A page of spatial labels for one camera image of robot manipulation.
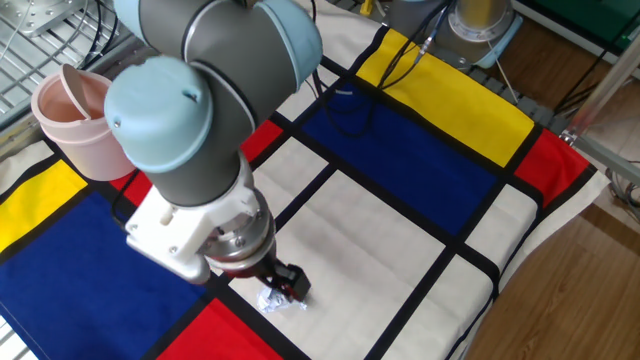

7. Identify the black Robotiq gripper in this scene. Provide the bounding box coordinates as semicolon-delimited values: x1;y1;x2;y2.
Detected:
219;252;312;303

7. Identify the white paper ball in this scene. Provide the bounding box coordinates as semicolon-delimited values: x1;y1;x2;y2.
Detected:
256;287;309;315

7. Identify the pink swing-lid trash can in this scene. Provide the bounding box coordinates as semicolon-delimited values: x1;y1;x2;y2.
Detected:
30;63;139;182

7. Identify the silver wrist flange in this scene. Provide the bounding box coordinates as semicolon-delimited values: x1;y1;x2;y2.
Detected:
202;199;277;274

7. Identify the colour block tablecloth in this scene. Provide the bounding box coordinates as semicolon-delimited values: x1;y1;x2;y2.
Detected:
0;7;614;360

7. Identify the silver metal plate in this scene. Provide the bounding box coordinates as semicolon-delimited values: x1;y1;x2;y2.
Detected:
0;0;87;39

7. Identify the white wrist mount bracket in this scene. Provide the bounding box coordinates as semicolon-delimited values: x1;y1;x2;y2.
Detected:
124;164;271;266

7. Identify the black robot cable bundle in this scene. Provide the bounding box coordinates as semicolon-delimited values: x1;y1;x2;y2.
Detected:
309;0;454;140

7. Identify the aluminium frame rail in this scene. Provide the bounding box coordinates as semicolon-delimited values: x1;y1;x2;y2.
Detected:
572;134;640;187

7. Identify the grey cable bundle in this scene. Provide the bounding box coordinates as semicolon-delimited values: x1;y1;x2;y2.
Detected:
604;159;640;224

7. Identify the aluminium corner frame post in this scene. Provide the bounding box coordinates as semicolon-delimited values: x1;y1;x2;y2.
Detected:
559;32;640;146

